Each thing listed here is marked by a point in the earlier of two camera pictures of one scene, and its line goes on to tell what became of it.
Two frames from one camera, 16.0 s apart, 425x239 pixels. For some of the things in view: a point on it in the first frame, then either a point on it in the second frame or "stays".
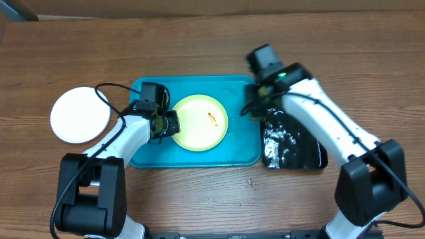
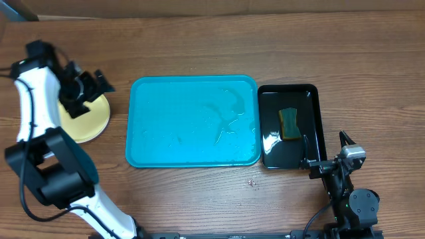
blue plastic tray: x=241 y=146 stays
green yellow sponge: x=257 y=115 -> x=288 y=123
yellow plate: x=203 y=123 -> x=88 y=126
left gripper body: x=170 y=124 -> x=79 y=93
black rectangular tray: x=286 y=142 stays
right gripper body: x=257 y=101 -> x=323 y=169
